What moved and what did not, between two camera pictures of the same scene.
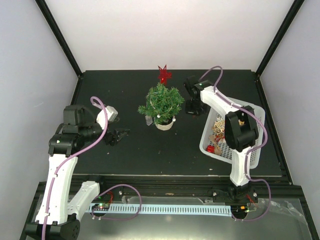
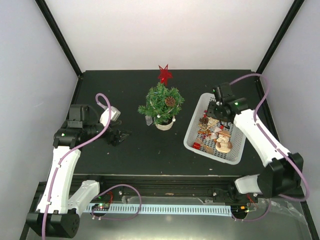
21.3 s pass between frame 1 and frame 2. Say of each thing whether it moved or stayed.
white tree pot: stayed
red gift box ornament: moved
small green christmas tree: stayed
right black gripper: moved
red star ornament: stayed
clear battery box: stayed
